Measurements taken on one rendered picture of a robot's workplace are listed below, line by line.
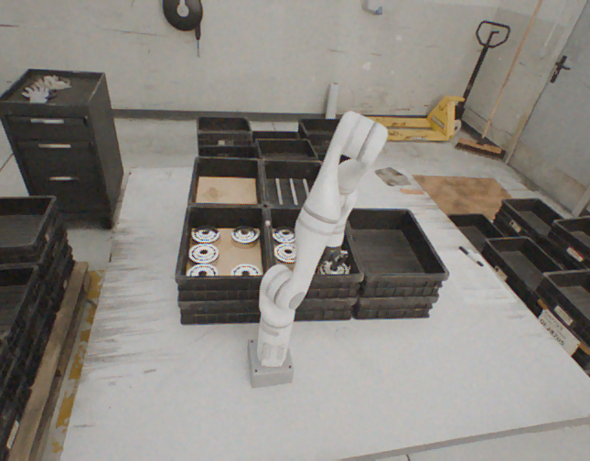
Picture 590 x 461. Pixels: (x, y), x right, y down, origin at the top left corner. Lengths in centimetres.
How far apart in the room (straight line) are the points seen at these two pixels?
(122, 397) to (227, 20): 379
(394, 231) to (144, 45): 346
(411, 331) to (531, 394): 39
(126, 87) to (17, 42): 94
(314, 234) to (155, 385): 67
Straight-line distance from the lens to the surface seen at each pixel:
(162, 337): 139
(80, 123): 264
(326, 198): 89
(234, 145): 301
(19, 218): 244
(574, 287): 248
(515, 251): 275
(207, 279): 123
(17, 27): 477
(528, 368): 161
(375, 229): 169
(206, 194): 179
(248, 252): 147
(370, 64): 493
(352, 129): 86
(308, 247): 92
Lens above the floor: 179
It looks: 37 degrees down
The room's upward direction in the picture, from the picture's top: 7 degrees clockwise
